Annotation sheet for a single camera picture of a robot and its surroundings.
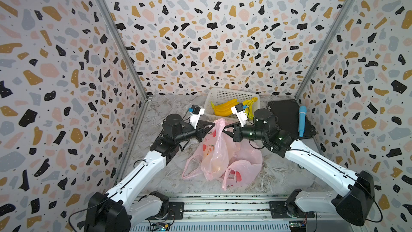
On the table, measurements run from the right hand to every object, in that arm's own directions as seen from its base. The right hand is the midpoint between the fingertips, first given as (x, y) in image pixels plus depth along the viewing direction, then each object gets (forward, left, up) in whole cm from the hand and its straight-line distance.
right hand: (222, 130), depth 68 cm
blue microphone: (+29, -51, -21) cm, 62 cm away
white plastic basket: (+46, +2, -24) cm, 52 cm away
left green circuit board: (-32, +27, -29) cm, 51 cm away
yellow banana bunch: (-10, +3, -14) cm, 18 cm away
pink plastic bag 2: (-4, -11, -20) cm, 23 cm away
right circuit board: (-30, -34, -31) cm, 55 cm away
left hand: (+3, +3, 0) cm, 4 cm away
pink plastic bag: (-6, +1, -4) cm, 7 cm away
